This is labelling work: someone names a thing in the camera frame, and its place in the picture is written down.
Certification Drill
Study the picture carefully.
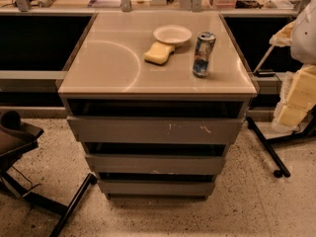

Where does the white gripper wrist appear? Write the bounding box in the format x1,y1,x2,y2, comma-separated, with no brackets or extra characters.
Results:
272,64,316,132

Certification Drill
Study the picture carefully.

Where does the grey drawer cabinet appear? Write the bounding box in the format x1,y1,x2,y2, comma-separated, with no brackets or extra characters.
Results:
54,10,260,201

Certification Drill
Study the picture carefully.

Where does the white pole with base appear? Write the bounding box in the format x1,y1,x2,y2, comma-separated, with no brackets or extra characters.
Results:
253,44,275,75

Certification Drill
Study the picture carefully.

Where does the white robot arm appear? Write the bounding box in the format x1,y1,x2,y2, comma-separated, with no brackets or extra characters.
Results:
270,0,316,131

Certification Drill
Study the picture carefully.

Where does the grey drawer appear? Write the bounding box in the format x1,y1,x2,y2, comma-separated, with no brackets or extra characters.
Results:
67,117,243,144
99,181,215,197
86,154,225,175

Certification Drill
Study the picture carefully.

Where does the black stand right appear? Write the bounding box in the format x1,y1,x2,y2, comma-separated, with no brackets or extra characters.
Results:
246,107,316,178

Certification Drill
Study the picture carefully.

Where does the blue silver drink can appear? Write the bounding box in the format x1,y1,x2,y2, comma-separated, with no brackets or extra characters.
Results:
193,32,216,78

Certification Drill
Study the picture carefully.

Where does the grey top drawer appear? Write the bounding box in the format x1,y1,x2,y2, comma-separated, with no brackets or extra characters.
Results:
67,117,243,144

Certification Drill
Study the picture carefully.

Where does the black stand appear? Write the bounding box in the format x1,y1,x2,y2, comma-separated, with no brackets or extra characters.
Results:
246,107,316,178
0,111,97,237

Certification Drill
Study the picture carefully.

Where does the grey bottom drawer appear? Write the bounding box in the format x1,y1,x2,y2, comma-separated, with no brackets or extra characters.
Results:
99,181,215,197

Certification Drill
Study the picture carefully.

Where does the yellow sponge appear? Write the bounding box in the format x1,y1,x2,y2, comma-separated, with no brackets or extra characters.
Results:
143,41,175,65

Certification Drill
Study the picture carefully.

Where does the black stand left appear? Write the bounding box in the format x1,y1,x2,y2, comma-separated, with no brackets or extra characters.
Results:
0,111,97,237

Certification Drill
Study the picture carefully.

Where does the white bowl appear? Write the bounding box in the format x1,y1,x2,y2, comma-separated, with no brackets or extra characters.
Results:
153,25,192,47

